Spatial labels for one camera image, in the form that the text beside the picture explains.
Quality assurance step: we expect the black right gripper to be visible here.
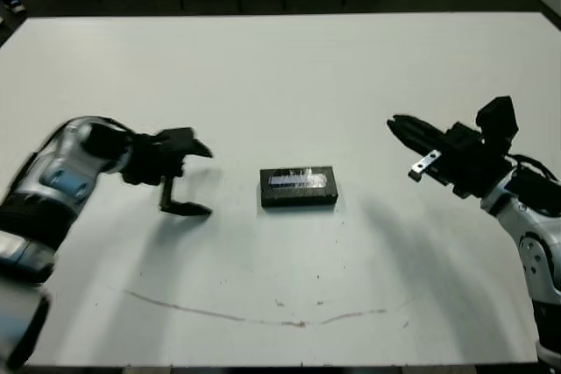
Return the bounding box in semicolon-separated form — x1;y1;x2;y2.
387;114;515;201

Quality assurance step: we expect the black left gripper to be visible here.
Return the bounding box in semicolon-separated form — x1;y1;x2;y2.
119;127;215;217

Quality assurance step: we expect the black rectangular box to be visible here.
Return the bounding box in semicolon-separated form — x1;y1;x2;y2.
259;165;338;201

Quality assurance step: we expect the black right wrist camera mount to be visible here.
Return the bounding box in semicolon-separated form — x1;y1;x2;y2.
475;95;521;152

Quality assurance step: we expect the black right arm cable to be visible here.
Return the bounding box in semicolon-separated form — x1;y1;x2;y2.
503;153;561;182

